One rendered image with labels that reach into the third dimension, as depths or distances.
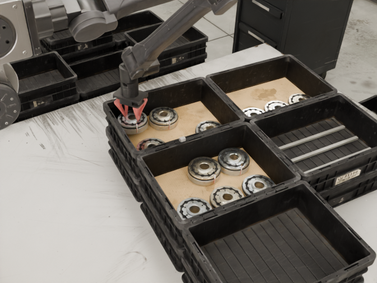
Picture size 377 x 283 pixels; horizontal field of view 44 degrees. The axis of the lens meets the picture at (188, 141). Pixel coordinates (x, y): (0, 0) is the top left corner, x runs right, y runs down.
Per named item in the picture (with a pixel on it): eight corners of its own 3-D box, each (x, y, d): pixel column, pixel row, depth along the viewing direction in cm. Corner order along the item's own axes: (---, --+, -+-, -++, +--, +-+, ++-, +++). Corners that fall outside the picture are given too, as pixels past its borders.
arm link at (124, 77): (115, 61, 149) (124, 69, 145) (134, 55, 152) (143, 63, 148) (117, 80, 153) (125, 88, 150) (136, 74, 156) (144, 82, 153)
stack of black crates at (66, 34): (60, 108, 288) (49, 42, 259) (43, 85, 307) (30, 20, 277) (119, 89, 305) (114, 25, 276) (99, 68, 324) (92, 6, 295)
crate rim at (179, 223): (179, 232, 122) (179, 226, 121) (135, 161, 142) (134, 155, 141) (302, 184, 137) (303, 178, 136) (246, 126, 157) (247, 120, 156)
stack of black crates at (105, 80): (87, 144, 263) (81, 94, 241) (67, 116, 282) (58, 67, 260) (150, 121, 280) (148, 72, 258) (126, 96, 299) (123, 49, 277)
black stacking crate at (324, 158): (296, 205, 144) (303, 179, 136) (244, 147, 163) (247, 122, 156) (391, 167, 158) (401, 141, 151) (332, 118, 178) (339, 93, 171)
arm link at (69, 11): (49, -8, 94) (59, 16, 93) (96, -18, 98) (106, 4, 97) (45, 16, 102) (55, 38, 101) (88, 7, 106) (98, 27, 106)
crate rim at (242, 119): (135, 161, 142) (134, 155, 141) (101, 107, 162) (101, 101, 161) (246, 126, 157) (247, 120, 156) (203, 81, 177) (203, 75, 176)
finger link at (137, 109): (130, 111, 165) (129, 88, 159) (148, 116, 163) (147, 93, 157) (120, 121, 160) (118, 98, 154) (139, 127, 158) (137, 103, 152)
